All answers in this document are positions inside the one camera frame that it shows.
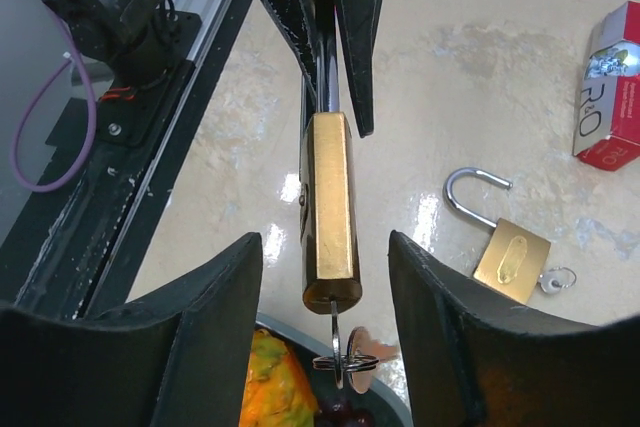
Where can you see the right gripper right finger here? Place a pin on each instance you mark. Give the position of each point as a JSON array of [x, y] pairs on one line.
[[473, 357]]

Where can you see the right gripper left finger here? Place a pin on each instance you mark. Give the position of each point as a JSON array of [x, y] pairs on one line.
[[177, 356]]

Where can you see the brass padlock with key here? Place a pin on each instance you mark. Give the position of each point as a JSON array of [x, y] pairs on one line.
[[330, 256]]

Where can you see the grey fruit tray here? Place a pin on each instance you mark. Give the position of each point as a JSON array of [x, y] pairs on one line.
[[386, 407]]

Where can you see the large brass padlock centre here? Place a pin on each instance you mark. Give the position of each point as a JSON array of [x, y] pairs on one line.
[[514, 261]]

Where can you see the dark red grapes bunch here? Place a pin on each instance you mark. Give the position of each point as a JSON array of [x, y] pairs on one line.
[[339, 412]]

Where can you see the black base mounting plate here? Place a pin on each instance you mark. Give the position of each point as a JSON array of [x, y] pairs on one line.
[[76, 252]]

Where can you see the red toothpaste box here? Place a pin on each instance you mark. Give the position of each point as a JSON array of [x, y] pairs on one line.
[[606, 134]]

